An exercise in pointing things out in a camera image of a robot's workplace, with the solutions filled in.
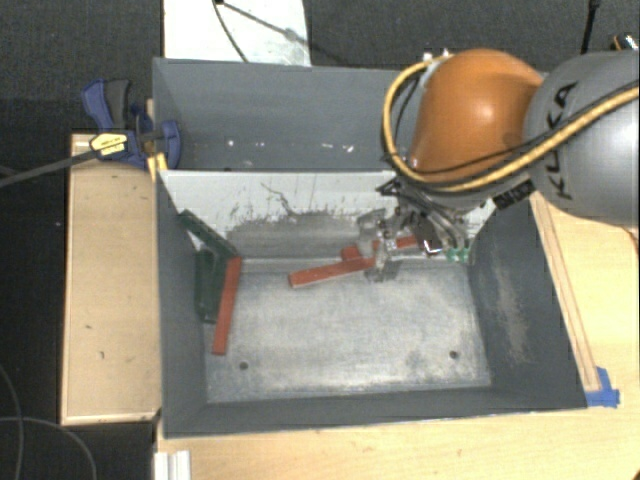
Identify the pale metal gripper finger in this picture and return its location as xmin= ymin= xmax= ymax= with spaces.
xmin=356 ymin=208 xmax=389 ymax=257
xmin=366 ymin=227 xmax=404 ymax=284

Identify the red-brown flat block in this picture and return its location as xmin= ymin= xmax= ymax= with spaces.
xmin=340 ymin=235 xmax=419 ymax=265
xmin=287 ymin=256 xmax=382 ymax=290
xmin=210 ymin=256 xmax=244 ymax=357

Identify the grey metal bin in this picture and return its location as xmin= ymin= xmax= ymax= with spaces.
xmin=151 ymin=56 xmax=589 ymax=439

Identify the dark green flat block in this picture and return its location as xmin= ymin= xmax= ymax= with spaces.
xmin=176 ymin=208 xmax=242 ymax=260
xmin=193 ymin=248 xmax=223 ymax=325

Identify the black cylinder on white bracket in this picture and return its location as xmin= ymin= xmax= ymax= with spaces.
xmin=483 ymin=180 xmax=535 ymax=218

